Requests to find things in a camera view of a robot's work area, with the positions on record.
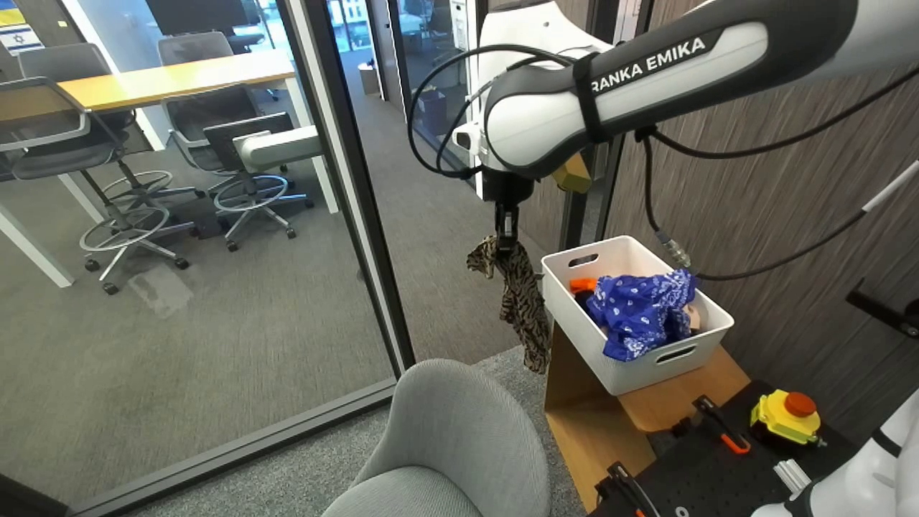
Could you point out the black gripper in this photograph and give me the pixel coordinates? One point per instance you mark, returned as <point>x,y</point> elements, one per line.
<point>506,187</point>

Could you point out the animal print cloth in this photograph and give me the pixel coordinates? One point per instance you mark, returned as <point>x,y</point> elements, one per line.
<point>522,298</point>

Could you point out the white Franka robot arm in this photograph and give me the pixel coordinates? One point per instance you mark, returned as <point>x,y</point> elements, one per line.
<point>670,67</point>

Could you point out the grey shell chair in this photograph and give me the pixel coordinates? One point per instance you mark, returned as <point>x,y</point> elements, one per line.
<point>449,450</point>

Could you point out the grey padded chair back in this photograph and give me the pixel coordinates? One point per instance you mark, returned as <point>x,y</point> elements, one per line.
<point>278,147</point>

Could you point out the grey office stool chair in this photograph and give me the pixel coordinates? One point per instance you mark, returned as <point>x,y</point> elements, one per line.
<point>230,146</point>
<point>68,146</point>

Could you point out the dark office chair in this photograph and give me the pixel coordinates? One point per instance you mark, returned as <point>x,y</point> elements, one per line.
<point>205,18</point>

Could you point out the orange cloth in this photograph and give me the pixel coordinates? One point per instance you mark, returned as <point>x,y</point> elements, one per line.
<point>581,286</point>

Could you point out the blue paisley bandana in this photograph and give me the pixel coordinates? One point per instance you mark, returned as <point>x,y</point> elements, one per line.
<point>635,318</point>

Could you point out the black framed glass door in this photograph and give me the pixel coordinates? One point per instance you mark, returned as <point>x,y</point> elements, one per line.
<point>433,29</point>

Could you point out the white plastic storage bin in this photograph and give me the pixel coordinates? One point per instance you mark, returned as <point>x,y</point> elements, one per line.
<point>661,368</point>

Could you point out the beige cloth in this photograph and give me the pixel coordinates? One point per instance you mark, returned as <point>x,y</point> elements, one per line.
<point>696,318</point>

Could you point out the black perforated robot table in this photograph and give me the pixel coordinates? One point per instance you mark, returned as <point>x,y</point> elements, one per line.
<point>707,479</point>

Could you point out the yellow emergency stop button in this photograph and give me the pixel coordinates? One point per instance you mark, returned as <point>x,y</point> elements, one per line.
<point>786,420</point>

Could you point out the wooden top office table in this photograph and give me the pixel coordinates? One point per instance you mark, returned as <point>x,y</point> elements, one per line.
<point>173,81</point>

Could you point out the silver aluminium extrusion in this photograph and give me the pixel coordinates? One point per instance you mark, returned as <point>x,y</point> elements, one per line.
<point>795,479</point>

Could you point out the black glass wall post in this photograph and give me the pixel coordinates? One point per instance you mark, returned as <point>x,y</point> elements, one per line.
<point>355,190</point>

